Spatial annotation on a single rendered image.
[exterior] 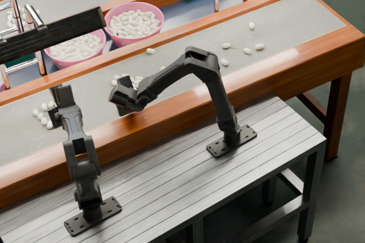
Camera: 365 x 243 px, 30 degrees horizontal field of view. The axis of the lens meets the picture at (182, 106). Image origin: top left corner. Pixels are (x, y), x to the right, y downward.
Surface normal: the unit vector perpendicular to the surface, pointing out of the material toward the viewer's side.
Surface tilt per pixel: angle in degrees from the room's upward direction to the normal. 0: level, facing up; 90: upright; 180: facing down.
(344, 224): 0
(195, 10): 0
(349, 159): 0
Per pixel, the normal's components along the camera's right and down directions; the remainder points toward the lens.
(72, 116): -0.11, -0.87
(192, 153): -0.04, -0.71
